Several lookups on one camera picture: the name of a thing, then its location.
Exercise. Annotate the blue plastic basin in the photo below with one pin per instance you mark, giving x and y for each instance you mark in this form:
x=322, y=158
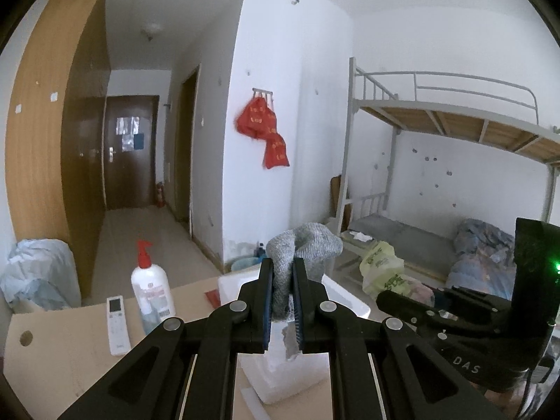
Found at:
x=245, y=264

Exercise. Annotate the red packet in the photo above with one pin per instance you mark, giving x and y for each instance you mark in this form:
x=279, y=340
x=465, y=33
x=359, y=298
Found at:
x=213, y=299

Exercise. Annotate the small white cloth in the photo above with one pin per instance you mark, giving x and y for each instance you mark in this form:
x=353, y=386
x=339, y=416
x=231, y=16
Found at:
x=362, y=236

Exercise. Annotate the wall hook rack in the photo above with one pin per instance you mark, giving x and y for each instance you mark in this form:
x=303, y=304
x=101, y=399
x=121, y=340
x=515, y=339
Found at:
x=262, y=92

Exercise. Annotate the yellow green plastic bag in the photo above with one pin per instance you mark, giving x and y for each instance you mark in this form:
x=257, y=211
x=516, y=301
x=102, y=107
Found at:
x=380, y=267

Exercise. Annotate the grey mattress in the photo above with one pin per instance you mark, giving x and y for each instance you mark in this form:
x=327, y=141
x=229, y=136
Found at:
x=415, y=240

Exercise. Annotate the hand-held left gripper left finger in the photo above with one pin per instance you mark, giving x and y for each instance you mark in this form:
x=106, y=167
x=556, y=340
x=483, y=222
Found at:
x=267, y=306

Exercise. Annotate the brown wooden board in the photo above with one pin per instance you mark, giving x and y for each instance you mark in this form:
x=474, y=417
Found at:
x=337, y=201

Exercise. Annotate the brown side door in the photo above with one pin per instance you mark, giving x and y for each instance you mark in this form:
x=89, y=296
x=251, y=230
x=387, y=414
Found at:
x=186, y=162

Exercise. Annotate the blue quilt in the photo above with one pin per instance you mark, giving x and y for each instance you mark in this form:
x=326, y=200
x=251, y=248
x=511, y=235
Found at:
x=485, y=249

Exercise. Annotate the wooden wardrobe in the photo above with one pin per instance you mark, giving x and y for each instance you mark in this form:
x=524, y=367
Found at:
x=43, y=140

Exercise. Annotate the ceiling lamp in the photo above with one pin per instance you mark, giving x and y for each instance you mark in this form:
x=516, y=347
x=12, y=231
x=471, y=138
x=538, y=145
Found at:
x=151, y=31

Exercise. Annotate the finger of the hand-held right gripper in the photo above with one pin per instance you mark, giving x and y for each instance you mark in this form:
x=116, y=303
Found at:
x=472, y=295
x=402, y=306

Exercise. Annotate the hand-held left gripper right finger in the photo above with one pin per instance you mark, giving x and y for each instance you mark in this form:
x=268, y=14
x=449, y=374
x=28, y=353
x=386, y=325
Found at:
x=299, y=306

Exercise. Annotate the white foam box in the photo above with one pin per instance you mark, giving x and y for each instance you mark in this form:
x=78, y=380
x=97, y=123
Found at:
x=280, y=376

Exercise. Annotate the white remote control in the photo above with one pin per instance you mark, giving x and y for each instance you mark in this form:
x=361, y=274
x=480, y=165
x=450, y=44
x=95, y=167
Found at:
x=118, y=323

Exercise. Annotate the grey sock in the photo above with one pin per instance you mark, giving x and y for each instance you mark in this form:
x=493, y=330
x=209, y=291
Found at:
x=306, y=240

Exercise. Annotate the white pump lotion bottle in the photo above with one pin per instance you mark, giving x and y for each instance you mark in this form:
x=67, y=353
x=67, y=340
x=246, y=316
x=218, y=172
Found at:
x=151, y=284

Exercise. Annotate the dark brown entrance door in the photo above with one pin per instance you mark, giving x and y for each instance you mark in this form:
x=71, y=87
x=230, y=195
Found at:
x=131, y=175

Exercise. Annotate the paper notices on door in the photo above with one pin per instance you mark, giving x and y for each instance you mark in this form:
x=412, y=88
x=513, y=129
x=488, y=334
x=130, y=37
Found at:
x=129, y=133

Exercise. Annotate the white wrapped bundle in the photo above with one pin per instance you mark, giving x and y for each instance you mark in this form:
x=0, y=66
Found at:
x=39, y=275

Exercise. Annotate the metal bunk bed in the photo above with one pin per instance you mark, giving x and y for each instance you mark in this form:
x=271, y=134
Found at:
x=459, y=120

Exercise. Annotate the red cloth bag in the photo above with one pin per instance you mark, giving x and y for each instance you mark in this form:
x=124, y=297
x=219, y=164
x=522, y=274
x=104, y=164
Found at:
x=256, y=118
x=276, y=151

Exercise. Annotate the white foam strip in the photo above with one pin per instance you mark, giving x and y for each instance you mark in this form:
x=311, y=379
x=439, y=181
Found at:
x=253, y=404

